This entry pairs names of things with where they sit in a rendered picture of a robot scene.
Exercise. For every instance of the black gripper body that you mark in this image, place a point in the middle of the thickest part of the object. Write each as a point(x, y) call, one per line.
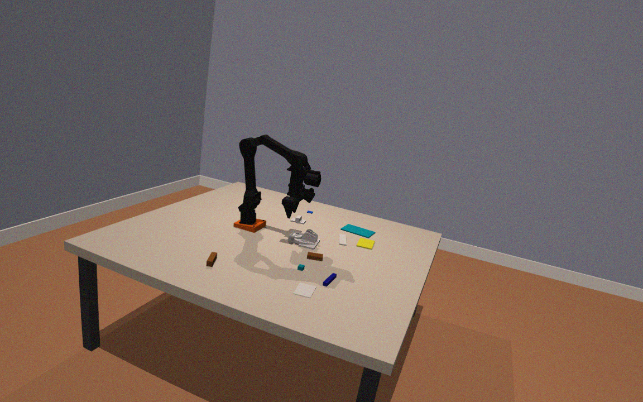
point(294, 190)

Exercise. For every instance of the dark blue rectangular bar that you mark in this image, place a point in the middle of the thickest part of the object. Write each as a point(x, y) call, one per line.
point(329, 279)

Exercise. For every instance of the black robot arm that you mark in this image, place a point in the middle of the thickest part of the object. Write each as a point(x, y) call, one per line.
point(252, 197)

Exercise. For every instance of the yellow flat plate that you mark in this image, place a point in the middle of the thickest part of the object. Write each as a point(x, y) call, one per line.
point(365, 243)

